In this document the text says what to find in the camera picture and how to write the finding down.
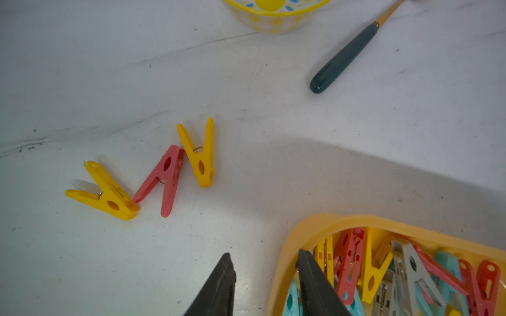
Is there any blue yellow patterned bowl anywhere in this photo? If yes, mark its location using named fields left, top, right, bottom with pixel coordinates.
left=222, top=0, right=329, bottom=34

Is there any teal clothespin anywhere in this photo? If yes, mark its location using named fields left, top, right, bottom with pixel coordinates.
left=345, top=289, right=366, bottom=316
left=432, top=251, right=469, bottom=315
left=282, top=278, right=303, bottom=316

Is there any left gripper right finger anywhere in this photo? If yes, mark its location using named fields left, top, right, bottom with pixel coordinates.
left=296, top=249, right=351, bottom=316

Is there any yellow clothespin bottom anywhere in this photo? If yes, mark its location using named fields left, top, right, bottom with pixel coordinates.
left=314, top=235, right=334, bottom=287

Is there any yellow plastic storage box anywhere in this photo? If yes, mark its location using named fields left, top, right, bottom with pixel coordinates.
left=265, top=213, right=505, bottom=315

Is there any gold spoon green handle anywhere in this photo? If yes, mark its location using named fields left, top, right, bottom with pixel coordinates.
left=309, top=0, right=404, bottom=94

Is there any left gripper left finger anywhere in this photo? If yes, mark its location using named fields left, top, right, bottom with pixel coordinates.
left=184, top=253, right=237, bottom=316

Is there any yellow clothespin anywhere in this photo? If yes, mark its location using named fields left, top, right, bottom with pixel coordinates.
left=314, top=235, right=334, bottom=287
left=359, top=227, right=395, bottom=304
left=65, top=161, right=140, bottom=221
left=177, top=118, right=215, bottom=188

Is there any red clothespin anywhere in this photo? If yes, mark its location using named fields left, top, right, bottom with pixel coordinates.
left=459, top=259, right=501, bottom=316
left=133, top=145, right=185, bottom=218
left=333, top=227, right=365, bottom=305
left=407, top=238, right=469, bottom=296

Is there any grey clothespin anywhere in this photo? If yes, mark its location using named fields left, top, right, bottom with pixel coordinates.
left=372, top=269, right=398, bottom=316
left=392, top=238, right=447, bottom=315

